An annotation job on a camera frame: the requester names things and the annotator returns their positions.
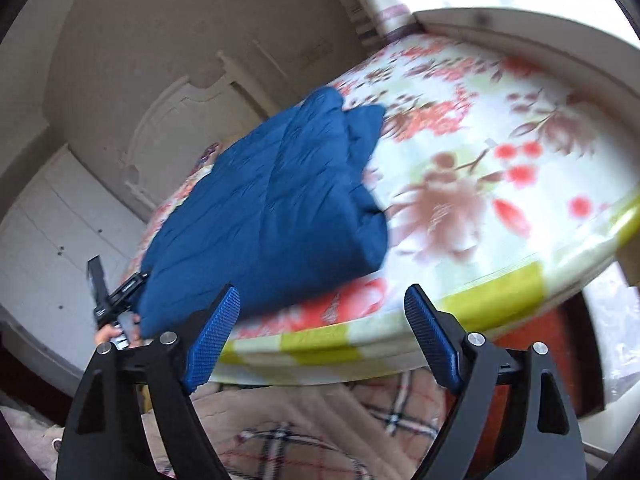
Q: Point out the white window sill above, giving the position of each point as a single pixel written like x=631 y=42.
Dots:
x=525 y=20

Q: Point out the plaid beige blanket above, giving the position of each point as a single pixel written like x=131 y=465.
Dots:
x=310 y=425

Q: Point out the white cabinet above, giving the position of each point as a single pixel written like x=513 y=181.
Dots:
x=45 y=260

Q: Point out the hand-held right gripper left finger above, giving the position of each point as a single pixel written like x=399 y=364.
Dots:
x=212 y=340

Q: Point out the person's left hand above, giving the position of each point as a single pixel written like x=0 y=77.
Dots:
x=106 y=334

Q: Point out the floral bed sheet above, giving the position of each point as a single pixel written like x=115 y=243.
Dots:
x=475 y=185

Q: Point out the plaid curtain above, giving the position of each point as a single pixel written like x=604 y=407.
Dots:
x=395 y=17

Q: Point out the white ornate headboard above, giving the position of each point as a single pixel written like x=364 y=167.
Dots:
x=170 y=125

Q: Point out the clear plastic bag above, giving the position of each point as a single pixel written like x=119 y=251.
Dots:
x=620 y=340

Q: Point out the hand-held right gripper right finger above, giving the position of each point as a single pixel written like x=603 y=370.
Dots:
x=432 y=340

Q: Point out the patterned pillow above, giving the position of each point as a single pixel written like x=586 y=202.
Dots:
x=210 y=152

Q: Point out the blue padded jacket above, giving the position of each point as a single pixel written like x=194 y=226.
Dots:
x=260 y=200

